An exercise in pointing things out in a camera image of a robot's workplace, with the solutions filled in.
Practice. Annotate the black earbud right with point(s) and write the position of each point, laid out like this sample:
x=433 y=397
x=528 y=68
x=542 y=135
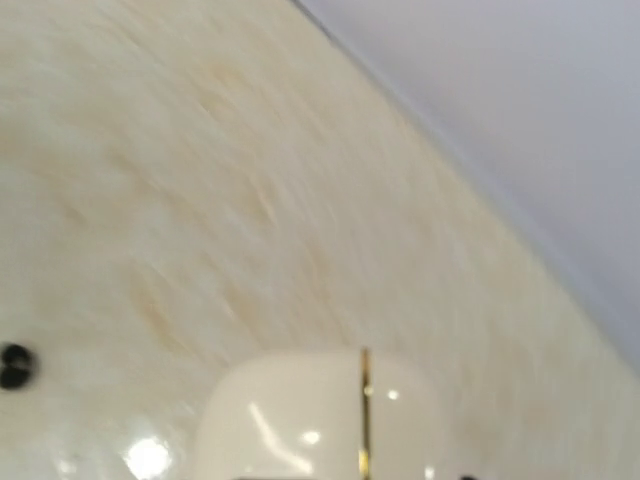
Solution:
x=18 y=366

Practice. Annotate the white earbud charging case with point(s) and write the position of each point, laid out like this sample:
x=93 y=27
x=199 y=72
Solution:
x=324 y=415

